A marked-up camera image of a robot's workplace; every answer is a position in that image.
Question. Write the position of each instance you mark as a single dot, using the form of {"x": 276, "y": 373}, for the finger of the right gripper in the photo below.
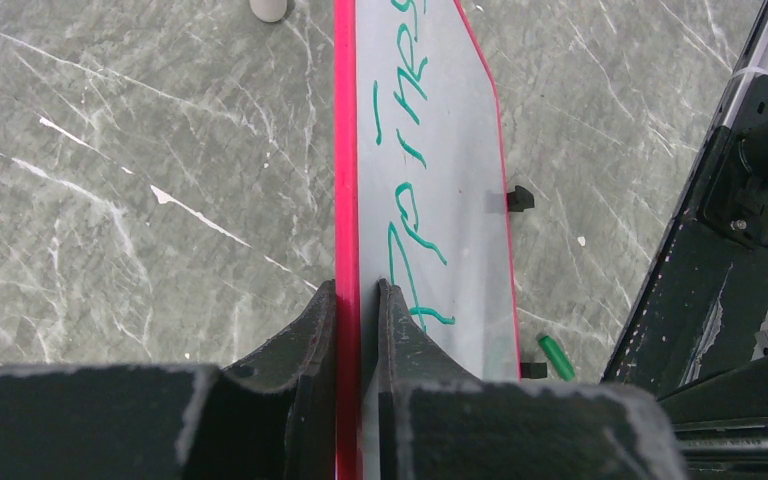
{"x": 734, "y": 467}
{"x": 737, "y": 398}

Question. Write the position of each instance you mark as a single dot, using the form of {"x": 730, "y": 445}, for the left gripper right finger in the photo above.
{"x": 438, "y": 421}

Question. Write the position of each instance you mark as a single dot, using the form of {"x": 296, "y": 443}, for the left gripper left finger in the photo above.
{"x": 269, "y": 415}

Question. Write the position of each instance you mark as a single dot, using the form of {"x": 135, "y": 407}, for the green marker cap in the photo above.
{"x": 557, "y": 358}

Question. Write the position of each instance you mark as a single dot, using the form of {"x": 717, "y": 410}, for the pink framed whiteboard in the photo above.
{"x": 421, "y": 197}

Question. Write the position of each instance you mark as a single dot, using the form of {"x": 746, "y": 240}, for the white green marker pen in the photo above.
{"x": 725, "y": 444}

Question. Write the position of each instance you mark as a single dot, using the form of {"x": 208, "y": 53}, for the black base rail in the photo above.
{"x": 703, "y": 299}

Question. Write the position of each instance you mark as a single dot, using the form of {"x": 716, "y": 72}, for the white PVC pipe frame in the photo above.
{"x": 269, "y": 11}

